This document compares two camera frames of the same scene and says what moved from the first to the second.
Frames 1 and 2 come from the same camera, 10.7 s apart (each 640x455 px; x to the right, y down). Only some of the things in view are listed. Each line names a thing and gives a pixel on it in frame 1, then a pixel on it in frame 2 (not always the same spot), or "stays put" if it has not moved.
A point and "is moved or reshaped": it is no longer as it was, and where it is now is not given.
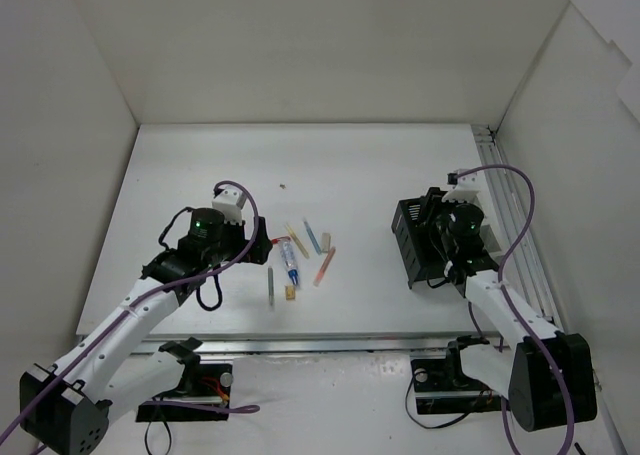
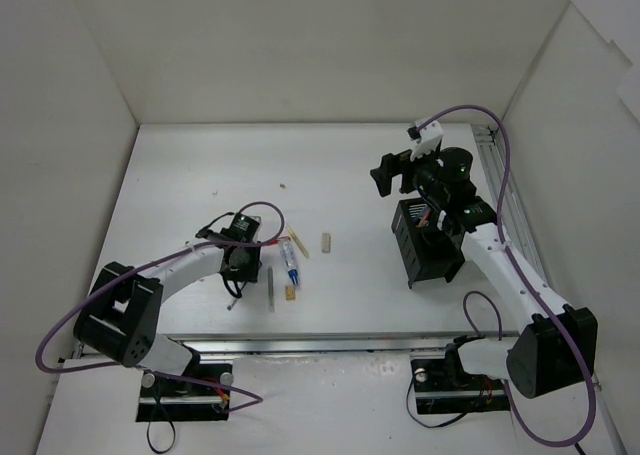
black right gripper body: x=432 y=207 to x=400 y=166
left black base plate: x=212 y=386 stays put
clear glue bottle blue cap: x=287 y=250 stays put
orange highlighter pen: x=323 y=267 is moved or reshaped
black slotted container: x=413 y=229 stays put
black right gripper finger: x=431 y=204 to x=391 y=165
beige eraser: x=326 y=242 stays put
